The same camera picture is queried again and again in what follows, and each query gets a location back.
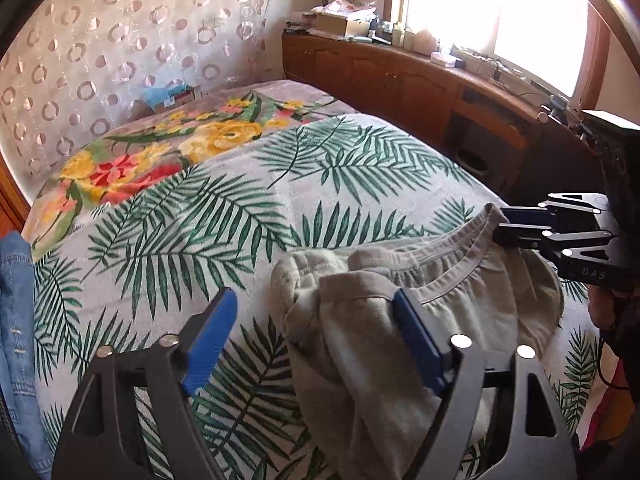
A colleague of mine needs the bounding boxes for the window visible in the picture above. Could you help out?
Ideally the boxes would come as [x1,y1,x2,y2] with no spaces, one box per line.
[390,0,596,101]

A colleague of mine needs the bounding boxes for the cardboard box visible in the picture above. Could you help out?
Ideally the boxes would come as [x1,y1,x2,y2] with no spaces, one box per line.
[315,10,373,37]

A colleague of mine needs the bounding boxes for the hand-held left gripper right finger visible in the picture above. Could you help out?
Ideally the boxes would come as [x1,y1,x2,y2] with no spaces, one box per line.
[392,289,578,480]

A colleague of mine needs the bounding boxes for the palm leaf print blanket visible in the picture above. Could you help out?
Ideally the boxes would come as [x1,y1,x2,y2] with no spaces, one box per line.
[30,112,601,480]

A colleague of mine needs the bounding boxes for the black cable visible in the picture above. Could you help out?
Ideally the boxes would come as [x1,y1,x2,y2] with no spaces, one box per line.
[596,330,632,391]

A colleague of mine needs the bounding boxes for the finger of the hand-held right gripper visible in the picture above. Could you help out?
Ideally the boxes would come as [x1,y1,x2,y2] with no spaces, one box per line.
[501,192,610,231]
[492,222,615,263]

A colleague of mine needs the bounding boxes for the person's right hand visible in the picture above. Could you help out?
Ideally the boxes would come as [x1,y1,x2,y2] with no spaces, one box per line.
[587,285,623,333]

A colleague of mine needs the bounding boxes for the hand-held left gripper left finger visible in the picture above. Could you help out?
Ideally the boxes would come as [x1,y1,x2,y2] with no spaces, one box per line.
[51,287,239,480]

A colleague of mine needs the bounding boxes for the dark waste bin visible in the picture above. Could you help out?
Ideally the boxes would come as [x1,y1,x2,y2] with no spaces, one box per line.
[455,147,489,176]

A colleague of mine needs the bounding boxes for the floral blanket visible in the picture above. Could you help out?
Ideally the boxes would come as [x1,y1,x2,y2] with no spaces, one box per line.
[22,79,358,261]

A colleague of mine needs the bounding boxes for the blue denim jeans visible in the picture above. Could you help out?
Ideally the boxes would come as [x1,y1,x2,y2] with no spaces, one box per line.
[0,232,53,466]

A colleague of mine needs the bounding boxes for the wooden cabinet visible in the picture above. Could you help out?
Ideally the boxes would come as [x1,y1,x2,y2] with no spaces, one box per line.
[282,30,601,201]

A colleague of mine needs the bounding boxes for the dark wooden chair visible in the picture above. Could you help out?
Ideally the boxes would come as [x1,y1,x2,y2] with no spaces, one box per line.
[510,110,606,207]

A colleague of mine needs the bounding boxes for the grey t-shirt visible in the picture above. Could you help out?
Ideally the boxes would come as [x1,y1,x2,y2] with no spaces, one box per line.
[270,204,566,480]

